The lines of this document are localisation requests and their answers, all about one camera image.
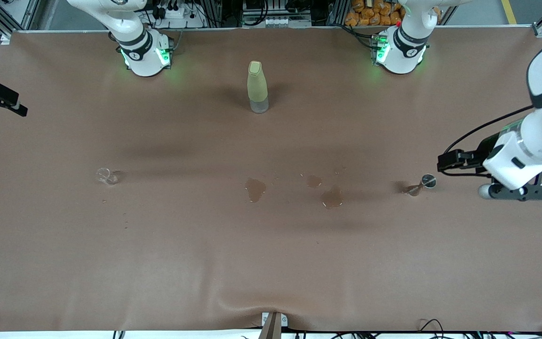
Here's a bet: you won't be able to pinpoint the brown table mat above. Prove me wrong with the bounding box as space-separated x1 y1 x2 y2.
0 26 542 332

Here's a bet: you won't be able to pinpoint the green capped clear bottle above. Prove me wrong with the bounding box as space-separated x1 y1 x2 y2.
247 61 270 114

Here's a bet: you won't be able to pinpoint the metal table clamp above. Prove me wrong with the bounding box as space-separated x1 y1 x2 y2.
261 312 288 339

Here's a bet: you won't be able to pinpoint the orange snack bags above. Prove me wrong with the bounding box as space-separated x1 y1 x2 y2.
345 0 406 27

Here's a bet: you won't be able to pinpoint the dark equipment rack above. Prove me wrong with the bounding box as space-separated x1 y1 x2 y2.
243 0 312 28

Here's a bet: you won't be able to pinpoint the black cable loop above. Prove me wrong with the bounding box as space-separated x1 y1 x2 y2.
419 319 445 336

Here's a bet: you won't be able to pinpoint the white power strip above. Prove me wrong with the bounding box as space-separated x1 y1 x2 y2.
151 4 206 30

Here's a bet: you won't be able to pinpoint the clear glass beaker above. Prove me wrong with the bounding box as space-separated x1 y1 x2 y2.
96 167 120 186

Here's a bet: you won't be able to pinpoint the metal jigger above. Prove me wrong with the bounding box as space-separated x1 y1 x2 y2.
405 174 437 197

